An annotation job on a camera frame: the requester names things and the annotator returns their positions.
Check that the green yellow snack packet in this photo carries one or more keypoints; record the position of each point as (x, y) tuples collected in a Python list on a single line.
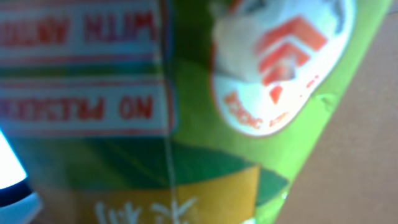
[(181, 111)]

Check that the white barcode scanner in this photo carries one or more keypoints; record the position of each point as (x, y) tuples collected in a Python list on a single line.
[(19, 204)]

